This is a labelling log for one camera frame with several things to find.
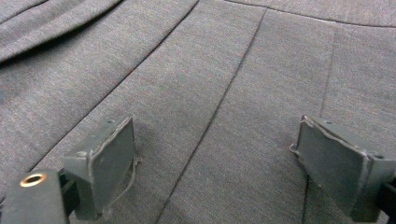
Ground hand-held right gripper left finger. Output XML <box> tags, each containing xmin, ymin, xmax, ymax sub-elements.
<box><xmin>62</xmin><ymin>115</ymin><xmax>143</xmax><ymax>220</ymax></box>

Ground dark grey pants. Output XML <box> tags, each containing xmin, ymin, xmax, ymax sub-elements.
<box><xmin>0</xmin><ymin>0</ymin><xmax>396</xmax><ymax>224</ymax></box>

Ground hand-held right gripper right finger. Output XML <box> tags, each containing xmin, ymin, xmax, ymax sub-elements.
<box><xmin>289</xmin><ymin>115</ymin><xmax>396</xmax><ymax>223</ymax></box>

